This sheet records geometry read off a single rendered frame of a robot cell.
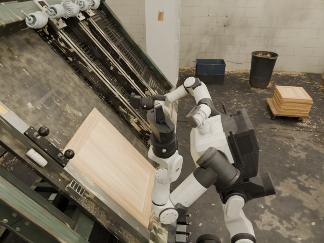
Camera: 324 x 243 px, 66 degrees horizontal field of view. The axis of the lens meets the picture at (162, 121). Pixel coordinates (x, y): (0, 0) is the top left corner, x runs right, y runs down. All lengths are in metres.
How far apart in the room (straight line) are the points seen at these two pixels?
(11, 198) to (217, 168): 0.71
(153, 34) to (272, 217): 3.62
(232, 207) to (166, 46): 3.92
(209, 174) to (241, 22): 5.46
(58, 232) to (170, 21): 4.31
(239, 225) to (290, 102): 2.92
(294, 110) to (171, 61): 2.32
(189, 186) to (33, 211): 0.56
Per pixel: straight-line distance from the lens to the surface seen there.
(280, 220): 2.77
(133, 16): 6.45
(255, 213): 2.74
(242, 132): 1.13
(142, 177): 1.50
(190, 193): 1.06
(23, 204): 0.93
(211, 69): 5.41
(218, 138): 1.13
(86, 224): 1.16
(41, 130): 0.96
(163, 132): 0.76
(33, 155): 1.06
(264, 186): 1.43
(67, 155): 0.97
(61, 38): 1.63
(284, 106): 4.26
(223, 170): 1.03
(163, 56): 5.01
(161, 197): 1.03
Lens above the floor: 1.98
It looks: 30 degrees down
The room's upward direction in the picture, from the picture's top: straight up
